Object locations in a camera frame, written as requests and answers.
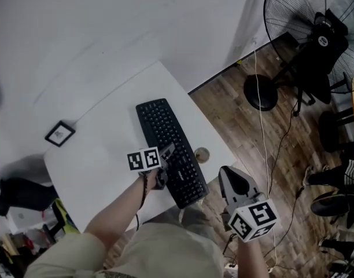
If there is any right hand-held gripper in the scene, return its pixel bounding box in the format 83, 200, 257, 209
218, 166, 281, 243

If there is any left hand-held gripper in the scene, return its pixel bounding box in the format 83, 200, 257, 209
126, 142, 177, 191

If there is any black computer keyboard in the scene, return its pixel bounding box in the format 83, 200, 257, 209
135, 98, 210, 210

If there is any person's right forearm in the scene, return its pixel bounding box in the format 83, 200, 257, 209
237, 236, 271, 278

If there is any person's left forearm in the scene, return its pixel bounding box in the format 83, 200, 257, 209
83, 171, 158, 244

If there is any white table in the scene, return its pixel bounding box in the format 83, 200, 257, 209
42, 60, 239, 234

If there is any person's beige clothing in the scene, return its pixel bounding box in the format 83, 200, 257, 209
24, 206, 226, 278

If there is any yellow cloth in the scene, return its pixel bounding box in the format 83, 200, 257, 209
53, 197, 80, 235

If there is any black mesh office chair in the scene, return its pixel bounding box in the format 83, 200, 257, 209
0, 177, 60, 217

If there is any white cardboard box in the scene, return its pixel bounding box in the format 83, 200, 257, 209
6, 206, 57, 232

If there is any black office chair with armrests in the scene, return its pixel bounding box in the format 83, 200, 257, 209
281, 9, 351, 118

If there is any pile of clear plastic bags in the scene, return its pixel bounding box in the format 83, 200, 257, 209
0, 213, 56, 278

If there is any black standing fan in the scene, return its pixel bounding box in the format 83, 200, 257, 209
242, 0, 354, 112

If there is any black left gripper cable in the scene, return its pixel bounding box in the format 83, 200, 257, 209
135, 169, 151, 232

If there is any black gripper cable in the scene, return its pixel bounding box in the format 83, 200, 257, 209
222, 232, 239, 259
135, 169, 151, 232

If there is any grey table cable grommet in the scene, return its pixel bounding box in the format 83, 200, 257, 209
194, 147, 211, 164

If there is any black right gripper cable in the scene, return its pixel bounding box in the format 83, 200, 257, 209
222, 232, 239, 259

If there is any long white cable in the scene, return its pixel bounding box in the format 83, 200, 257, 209
252, 49, 279, 268

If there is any long black cable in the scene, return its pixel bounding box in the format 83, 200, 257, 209
262, 101, 307, 260

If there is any small black picture frame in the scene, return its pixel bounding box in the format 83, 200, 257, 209
44, 120, 77, 148

